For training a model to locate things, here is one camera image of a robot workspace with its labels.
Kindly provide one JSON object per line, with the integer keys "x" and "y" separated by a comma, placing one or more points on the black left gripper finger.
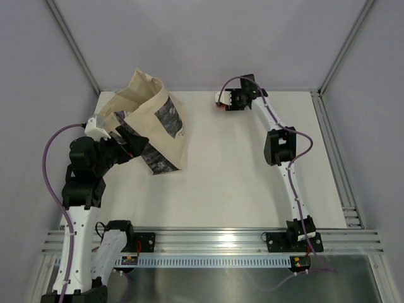
{"x": 124, "y": 135}
{"x": 136, "y": 145}

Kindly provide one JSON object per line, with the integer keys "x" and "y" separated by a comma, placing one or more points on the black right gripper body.
{"x": 237, "y": 100}

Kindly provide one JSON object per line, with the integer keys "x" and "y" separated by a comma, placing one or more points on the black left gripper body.
{"x": 111, "y": 153}

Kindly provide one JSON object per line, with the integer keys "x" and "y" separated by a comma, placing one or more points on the beige canvas tote bag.
{"x": 146, "y": 108}

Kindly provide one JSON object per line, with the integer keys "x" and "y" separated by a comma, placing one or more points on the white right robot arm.
{"x": 283, "y": 146}

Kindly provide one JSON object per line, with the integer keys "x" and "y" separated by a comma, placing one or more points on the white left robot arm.
{"x": 83, "y": 271}

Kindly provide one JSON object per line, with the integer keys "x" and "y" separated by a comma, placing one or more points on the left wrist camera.
{"x": 95, "y": 128}

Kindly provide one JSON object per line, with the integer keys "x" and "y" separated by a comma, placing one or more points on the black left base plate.
{"x": 140, "y": 242}

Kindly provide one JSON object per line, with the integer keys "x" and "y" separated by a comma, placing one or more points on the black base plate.
{"x": 140, "y": 242}
{"x": 277, "y": 242}

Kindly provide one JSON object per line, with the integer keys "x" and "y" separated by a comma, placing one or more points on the white slotted cable duct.
{"x": 154, "y": 261}

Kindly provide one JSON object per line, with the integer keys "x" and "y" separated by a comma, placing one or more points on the aluminium mounting rail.
{"x": 246, "y": 241}

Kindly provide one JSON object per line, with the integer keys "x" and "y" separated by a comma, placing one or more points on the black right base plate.
{"x": 277, "y": 242}

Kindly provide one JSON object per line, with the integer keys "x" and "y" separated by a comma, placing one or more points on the left aluminium frame post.
{"x": 66, "y": 32}

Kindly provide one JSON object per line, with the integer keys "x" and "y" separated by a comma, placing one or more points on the aluminium frame post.
{"x": 66, "y": 32}
{"x": 346, "y": 45}

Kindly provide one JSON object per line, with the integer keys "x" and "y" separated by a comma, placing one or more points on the right aluminium frame post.
{"x": 346, "y": 45}

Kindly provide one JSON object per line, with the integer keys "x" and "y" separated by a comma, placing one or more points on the right side aluminium rail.
{"x": 352, "y": 214}

